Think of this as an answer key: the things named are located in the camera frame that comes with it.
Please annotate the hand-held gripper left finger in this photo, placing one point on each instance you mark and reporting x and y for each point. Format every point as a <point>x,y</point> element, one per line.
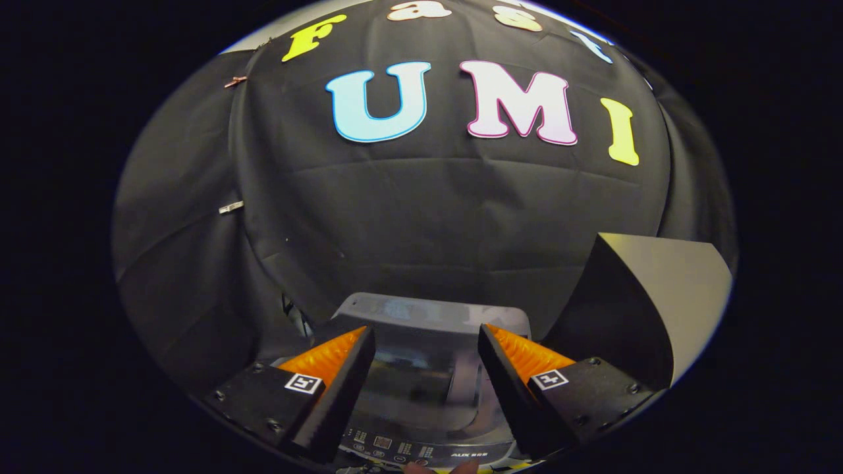
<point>342,395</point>

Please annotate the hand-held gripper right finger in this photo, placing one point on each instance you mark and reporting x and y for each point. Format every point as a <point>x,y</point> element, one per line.
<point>510,395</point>

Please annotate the dark grey washing machine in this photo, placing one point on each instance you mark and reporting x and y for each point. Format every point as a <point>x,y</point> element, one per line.
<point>421,451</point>

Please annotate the black backdrop cloth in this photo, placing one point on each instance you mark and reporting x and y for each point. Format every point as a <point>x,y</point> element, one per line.
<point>428,210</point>

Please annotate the silver clip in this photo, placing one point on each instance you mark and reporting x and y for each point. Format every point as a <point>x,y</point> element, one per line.
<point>230,207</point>

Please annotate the copper clip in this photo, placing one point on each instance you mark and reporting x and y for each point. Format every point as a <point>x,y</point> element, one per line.
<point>235,81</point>

